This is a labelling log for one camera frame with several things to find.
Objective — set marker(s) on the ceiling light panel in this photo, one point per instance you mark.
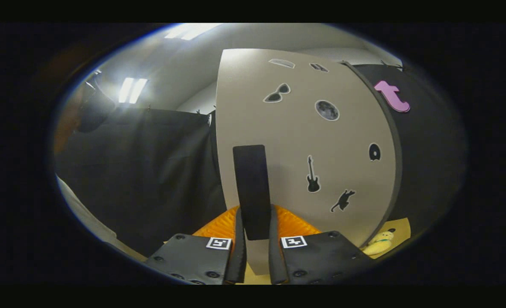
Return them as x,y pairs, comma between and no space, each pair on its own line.
190,31
131,90

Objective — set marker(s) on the dark grey cabinet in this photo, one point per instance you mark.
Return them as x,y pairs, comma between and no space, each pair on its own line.
397,162

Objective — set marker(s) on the black backdrop cloth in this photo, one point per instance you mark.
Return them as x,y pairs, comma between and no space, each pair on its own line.
150,162

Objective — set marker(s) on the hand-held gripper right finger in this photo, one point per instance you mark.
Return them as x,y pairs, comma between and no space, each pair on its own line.
275,261

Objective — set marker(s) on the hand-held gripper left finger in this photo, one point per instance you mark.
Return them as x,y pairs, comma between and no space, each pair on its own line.
239,261

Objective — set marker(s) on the yellow plush toy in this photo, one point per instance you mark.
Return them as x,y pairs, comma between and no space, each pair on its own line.
379,246

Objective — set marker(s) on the beige cabinet door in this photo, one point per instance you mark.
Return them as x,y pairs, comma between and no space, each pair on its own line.
300,141

